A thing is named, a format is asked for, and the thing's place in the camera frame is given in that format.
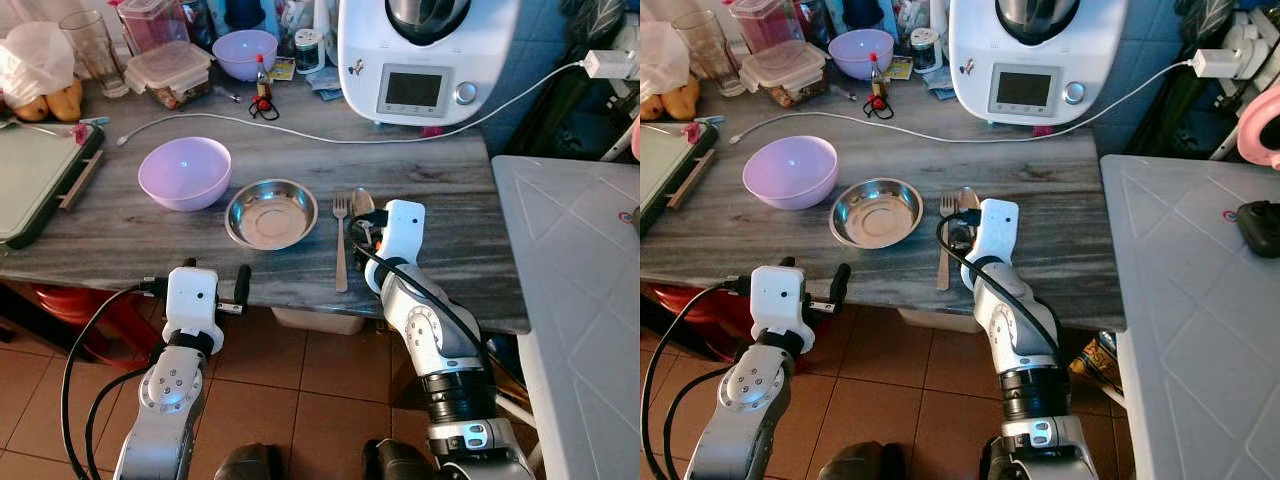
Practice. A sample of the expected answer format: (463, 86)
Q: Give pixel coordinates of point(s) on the small purple plastic bowl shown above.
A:
(862, 53)
(245, 55)

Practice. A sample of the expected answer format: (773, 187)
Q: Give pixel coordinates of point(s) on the large purple plastic bowl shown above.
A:
(185, 173)
(790, 172)

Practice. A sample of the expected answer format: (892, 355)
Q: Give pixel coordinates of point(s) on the black robot left leg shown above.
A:
(250, 464)
(860, 462)

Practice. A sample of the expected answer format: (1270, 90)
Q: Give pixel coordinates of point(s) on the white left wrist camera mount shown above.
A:
(779, 302)
(192, 302)

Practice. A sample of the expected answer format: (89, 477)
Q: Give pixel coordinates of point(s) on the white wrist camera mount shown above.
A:
(998, 230)
(192, 302)
(403, 232)
(779, 302)

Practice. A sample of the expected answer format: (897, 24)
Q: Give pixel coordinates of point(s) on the white power adapter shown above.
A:
(1217, 63)
(608, 64)

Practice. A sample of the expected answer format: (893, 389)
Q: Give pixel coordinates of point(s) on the white power strip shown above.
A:
(1255, 45)

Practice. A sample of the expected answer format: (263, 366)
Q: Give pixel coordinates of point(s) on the green tray with dark rim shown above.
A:
(668, 170)
(35, 180)

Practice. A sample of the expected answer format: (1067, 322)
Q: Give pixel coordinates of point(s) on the pink tinted plastic container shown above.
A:
(766, 22)
(152, 24)

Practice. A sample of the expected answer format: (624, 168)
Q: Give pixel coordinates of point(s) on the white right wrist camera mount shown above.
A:
(403, 232)
(998, 230)

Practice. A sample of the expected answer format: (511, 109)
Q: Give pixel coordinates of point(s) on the metal fork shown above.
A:
(341, 250)
(944, 255)

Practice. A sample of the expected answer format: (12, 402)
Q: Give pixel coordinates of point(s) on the black robot leg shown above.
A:
(994, 462)
(395, 462)
(860, 462)
(250, 464)

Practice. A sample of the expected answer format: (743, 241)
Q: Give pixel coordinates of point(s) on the metal spoon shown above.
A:
(362, 200)
(968, 196)

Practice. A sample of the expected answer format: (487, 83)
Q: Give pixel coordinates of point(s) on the white plastic bag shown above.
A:
(658, 58)
(30, 60)

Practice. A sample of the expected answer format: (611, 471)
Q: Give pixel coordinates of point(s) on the red plastic stool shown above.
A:
(690, 305)
(85, 315)

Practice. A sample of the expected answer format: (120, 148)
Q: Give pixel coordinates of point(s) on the small sauce bottle red cap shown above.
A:
(878, 85)
(263, 85)

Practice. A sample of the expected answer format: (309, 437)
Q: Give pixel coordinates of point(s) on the pink round plastic object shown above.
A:
(1258, 130)

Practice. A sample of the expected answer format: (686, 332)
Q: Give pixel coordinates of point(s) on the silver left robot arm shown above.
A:
(170, 400)
(745, 400)

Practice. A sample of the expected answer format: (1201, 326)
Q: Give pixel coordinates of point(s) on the clear drinking glass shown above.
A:
(702, 48)
(92, 50)

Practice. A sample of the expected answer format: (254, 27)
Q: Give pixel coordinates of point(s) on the white folding table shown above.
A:
(575, 300)
(1195, 320)

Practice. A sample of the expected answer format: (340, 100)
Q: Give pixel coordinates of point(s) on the black robot right leg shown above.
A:
(395, 462)
(994, 462)

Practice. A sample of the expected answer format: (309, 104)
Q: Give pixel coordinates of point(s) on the white plastic bin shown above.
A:
(940, 320)
(315, 320)

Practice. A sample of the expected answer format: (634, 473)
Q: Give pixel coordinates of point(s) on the orange-brown potato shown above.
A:
(65, 102)
(684, 98)

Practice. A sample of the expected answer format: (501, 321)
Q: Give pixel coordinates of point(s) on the yellow snack bag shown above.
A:
(1095, 362)

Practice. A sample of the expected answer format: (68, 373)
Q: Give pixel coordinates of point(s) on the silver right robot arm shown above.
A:
(440, 350)
(1025, 350)

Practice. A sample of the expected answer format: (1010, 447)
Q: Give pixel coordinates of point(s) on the clear lidded food container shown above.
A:
(785, 70)
(170, 72)

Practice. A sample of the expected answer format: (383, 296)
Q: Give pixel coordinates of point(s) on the black device on folding table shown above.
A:
(1262, 228)

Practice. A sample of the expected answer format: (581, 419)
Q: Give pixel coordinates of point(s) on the stainless steel bowl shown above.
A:
(877, 214)
(272, 215)

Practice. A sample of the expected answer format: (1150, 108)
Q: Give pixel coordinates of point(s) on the white kitchen cooking machine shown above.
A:
(440, 60)
(1050, 60)

